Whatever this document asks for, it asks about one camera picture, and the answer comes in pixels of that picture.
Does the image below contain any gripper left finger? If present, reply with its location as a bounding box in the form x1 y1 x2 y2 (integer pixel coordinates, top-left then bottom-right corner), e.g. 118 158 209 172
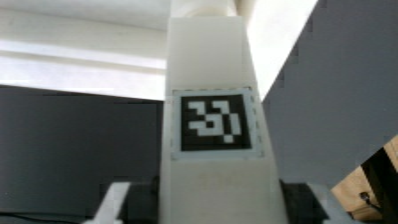
81 178 159 224

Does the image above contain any white desk leg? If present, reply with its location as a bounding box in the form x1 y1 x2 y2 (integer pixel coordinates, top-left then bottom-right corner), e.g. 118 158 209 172
158 0 289 224

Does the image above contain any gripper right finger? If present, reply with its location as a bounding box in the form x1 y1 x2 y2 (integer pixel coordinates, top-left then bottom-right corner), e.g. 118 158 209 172
280 182 360 224

